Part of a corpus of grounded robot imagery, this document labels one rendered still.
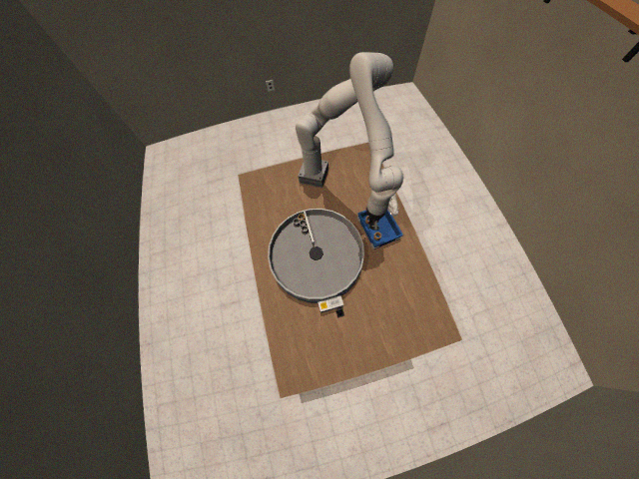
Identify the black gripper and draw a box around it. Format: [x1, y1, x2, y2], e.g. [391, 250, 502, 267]
[366, 206, 386, 231]

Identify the blue open tray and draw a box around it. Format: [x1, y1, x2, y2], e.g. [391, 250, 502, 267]
[357, 210, 403, 249]

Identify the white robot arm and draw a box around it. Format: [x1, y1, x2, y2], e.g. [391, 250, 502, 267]
[296, 52, 403, 217]

